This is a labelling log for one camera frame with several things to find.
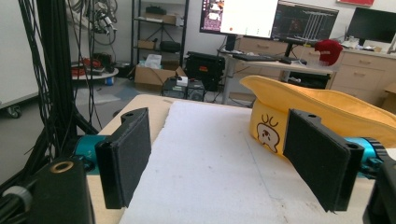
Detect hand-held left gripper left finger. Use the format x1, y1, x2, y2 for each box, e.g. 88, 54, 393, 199
94, 107, 152, 210

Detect white office desk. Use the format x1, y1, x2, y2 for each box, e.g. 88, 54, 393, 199
218, 49, 334, 105

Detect cardboard box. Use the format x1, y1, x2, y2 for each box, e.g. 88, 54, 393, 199
134, 63, 188, 92

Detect black equipment case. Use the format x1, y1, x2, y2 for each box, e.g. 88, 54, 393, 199
184, 51, 226, 92

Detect round white cart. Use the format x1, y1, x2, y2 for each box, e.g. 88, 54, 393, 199
70, 59, 120, 86

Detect white felt mat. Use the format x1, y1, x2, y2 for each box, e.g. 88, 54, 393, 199
119, 101, 373, 224

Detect black monitor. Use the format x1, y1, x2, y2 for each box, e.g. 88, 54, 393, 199
346, 7, 396, 45

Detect black metal stand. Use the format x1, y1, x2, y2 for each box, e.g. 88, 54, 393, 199
0, 0, 104, 194

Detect black keyboard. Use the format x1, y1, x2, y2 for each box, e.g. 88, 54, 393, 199
232, 53, 278, 63

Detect white whiteboard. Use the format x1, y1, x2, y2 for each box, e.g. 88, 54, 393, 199
0, 0, 45, 110

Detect wooden drawer cabinet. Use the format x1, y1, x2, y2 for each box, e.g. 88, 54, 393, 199
236, 36, 396, 106

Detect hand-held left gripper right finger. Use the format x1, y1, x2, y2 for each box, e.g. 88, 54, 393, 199
282, 108, 365, 213

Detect large computer monitor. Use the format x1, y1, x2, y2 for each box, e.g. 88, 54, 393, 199
199, 0, 279, 39

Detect red cap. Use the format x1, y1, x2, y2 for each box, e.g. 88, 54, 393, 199
314, 38, 344, 66

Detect yellow bucket hat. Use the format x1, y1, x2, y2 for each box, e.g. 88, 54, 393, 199
239, 75, 396, 158

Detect dark computer monitor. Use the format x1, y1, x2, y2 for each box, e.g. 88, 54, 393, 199
270, 0, 340, 44

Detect black metal shelf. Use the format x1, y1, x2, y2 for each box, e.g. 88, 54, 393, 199
131, 0, 191, 68

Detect bundle of black cables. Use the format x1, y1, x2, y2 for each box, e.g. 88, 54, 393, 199
18, 0, 104, 162

